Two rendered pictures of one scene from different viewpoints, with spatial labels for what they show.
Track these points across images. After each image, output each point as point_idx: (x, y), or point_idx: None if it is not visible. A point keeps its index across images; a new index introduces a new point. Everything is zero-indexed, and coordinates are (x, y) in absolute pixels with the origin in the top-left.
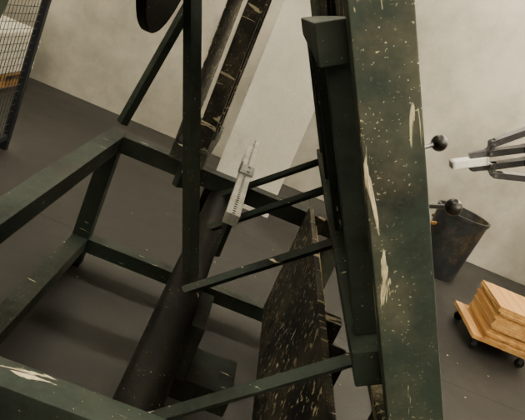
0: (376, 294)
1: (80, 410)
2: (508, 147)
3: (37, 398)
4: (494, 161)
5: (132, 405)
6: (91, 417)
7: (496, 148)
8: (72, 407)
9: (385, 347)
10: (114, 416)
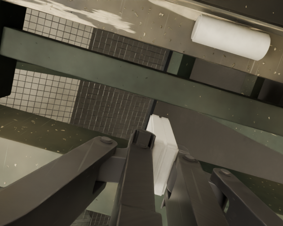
0: None
1: (239, 128)
2: (113, 207)
3: (221, 123)
4: (177, 172)
5: None
6: (244, 133)
7: (122, 172)
8: (235, 127)
9: None
10: (256, 130)
